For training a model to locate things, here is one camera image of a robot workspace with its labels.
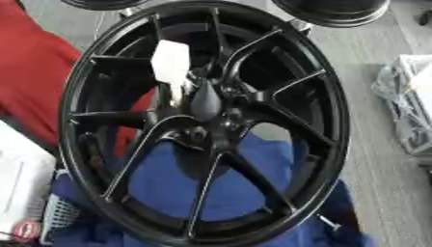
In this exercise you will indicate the black spoked wheel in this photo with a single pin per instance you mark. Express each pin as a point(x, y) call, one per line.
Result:
point(315, 106)

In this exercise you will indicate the black round wheel rim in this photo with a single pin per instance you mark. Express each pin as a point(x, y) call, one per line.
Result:
point(332, 11)
point(104, 3)

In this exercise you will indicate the silver bolt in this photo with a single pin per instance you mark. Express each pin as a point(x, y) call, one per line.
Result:
point(329, 222)

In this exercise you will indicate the white mesh basket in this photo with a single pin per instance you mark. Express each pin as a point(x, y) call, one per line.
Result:
point(58, 215)

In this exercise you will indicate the red cloth covered table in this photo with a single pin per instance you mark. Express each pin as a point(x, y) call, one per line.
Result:
point(34, 74)

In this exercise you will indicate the clear plastic bag pile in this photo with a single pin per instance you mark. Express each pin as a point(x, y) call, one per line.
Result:
point(408, 106)

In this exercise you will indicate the white box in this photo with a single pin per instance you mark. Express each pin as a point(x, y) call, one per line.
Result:
point(19, 173)

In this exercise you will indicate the red and white round object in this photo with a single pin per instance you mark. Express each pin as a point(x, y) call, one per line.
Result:
point(26, 230)

